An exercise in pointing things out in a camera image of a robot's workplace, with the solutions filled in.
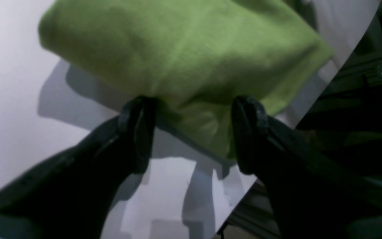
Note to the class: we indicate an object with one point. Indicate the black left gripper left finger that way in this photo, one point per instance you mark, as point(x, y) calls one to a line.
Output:
point(68, 196)

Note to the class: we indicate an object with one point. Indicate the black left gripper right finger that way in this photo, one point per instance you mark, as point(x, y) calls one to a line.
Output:
point(312, 196)

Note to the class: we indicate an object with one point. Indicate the green t-shirt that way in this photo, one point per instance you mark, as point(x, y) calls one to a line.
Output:
point(194, 56)

